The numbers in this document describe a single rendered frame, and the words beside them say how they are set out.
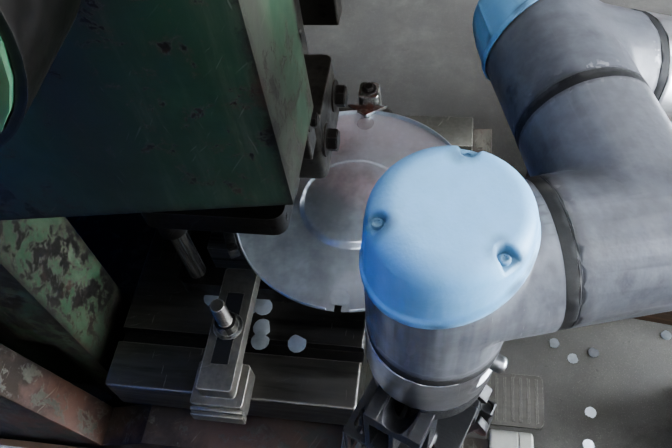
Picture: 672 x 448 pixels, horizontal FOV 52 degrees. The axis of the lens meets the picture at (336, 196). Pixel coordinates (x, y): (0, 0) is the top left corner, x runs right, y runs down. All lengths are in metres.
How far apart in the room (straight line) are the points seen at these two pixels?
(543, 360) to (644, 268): 1.28
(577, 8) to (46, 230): 0.57
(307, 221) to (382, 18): 1.50
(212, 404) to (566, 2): 0.56
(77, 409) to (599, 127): 0.75
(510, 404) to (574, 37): 1.05
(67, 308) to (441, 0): 1.75
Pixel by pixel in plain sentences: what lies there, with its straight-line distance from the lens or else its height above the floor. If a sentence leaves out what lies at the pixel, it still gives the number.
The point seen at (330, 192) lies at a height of 0.79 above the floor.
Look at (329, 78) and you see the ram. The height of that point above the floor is 0.97.
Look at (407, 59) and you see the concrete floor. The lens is 2.13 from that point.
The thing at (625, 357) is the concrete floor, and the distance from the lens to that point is 1.64.
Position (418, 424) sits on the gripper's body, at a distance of 0.41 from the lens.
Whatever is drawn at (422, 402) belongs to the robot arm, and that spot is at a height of 1.09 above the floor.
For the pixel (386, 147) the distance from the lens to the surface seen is 0.88.
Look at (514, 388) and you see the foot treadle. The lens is 1.40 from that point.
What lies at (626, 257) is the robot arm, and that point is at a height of 1.19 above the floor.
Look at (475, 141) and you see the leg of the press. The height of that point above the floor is 0.62.
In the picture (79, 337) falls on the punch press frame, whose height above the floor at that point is 0.76.
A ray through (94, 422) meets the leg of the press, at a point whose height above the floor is 0.61.
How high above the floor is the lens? 1.46
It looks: 54 degrees down
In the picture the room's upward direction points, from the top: 10 degrees counter-clockwise
